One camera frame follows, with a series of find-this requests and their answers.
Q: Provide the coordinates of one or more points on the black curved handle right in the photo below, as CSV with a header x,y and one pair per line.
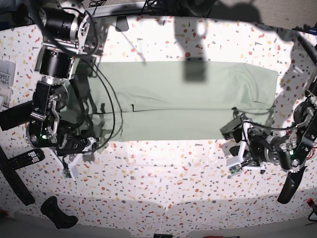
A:
x,y
291,185

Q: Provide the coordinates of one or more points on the light green T-shirt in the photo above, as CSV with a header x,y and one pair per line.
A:
x,y
174,100

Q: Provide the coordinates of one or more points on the black TV remote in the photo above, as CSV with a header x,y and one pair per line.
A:
x,y
26,159

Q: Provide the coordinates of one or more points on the black curved handle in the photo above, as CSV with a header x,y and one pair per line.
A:
x,y
51,210
291,185

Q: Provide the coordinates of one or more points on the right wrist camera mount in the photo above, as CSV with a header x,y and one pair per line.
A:
x,y
68,163

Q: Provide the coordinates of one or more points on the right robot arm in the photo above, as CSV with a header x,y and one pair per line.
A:
x,y
69,35

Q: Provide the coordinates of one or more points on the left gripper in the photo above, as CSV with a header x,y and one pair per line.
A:
x,y
260,149

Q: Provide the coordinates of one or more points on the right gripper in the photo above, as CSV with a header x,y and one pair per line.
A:
x,y
76,144

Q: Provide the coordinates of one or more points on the black cylinder speaker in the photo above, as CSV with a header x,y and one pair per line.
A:
x,y
16,116

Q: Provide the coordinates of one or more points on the grey monitor stand base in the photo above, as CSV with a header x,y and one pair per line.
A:
x,y
121,24

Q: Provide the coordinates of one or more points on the black curved handle left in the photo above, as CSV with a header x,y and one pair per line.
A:
x,y
51,210

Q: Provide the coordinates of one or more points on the red handled screwdriver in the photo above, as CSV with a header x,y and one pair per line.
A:
x,y
221,237

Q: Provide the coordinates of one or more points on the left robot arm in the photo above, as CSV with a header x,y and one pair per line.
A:
x,y
287,147

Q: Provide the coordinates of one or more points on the long black bar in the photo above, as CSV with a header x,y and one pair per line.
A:
x,y
15,181

